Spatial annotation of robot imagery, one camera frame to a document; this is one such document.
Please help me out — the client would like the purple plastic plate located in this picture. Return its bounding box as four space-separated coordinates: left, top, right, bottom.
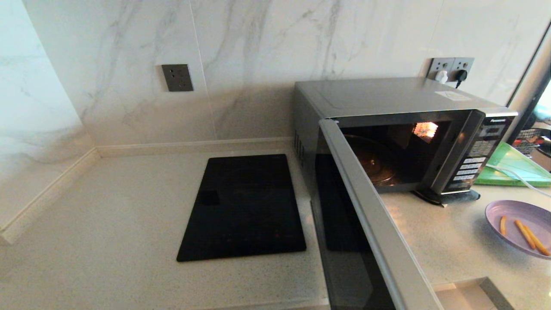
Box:
485 200 551 260

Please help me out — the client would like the glass microwave turntable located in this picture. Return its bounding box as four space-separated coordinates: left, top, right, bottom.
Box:
344 134 399 186

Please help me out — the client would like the silver black microwave oven body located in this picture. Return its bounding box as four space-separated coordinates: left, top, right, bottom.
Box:
294 77 519 205

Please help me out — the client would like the black glass induction cooktop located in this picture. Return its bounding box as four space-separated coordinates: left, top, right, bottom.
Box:
176 154 307 262

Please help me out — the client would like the black rubber pad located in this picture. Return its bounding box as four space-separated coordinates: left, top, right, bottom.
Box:
411 188 481 207

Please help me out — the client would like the green plastic cutting board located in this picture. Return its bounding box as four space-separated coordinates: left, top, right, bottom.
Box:
474 142 551 188

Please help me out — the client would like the dark grey single wall socket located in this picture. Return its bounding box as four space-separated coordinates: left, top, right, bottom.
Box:
161 64 195 92

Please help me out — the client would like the grey wall power socket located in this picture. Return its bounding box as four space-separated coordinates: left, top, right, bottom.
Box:
450 58 475 83
427 58 454 82

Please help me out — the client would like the white power cable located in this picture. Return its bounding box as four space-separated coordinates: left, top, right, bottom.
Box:
486 164 551 198

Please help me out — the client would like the black wire basket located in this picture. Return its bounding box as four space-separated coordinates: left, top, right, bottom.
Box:
514 128 551 155

